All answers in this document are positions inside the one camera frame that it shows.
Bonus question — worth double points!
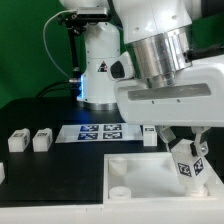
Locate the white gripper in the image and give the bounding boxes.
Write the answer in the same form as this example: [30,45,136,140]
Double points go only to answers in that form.
[115,55,224,156]

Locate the white square table top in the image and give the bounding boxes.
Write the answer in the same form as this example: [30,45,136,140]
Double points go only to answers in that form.
[103,153,224,209]

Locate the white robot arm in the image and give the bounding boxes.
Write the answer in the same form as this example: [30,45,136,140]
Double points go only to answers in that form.
[60,0,224,136]

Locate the white obstacle fence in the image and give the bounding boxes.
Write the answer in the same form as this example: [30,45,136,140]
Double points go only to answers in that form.
[0,163,224,224]

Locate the sheet with four markers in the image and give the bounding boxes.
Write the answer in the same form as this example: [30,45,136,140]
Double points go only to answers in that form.
[56,123,142,143]

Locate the white block left edge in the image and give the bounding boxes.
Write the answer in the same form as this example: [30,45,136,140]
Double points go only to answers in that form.
[0,163,5,185]

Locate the black cables at base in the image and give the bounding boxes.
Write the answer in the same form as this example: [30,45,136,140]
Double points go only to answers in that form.
[35,79,78,99]

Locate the black camera on stand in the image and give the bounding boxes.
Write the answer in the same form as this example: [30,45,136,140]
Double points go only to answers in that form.
[57,7,111,97]

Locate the white camera cable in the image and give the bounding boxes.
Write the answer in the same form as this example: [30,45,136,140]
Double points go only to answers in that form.
[42,9,78,81]

